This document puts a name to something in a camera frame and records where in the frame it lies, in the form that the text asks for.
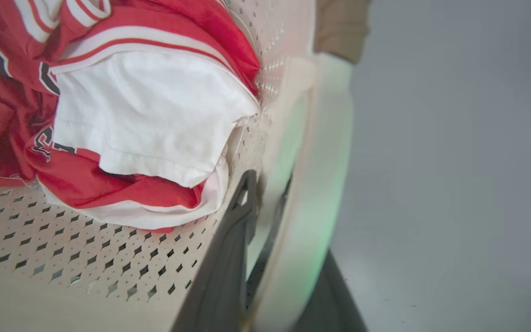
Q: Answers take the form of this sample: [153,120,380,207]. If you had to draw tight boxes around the tan fabric piece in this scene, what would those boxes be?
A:
[313,0,372,65]

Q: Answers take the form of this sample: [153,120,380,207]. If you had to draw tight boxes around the red and white sports jersey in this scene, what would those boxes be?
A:
[0,0,262,234]

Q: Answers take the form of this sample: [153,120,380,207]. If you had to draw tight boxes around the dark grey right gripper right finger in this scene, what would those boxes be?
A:
[292,250,368,332]

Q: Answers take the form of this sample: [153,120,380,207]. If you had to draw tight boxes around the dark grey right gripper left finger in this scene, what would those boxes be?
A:
[170,170,260,332]

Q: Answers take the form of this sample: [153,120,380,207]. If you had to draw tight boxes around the white perforated plastic laundry basket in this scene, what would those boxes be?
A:
[0,0,354,332]

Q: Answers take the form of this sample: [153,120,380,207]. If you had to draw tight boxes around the white t-shirt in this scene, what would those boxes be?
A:
[51,49,261,189]

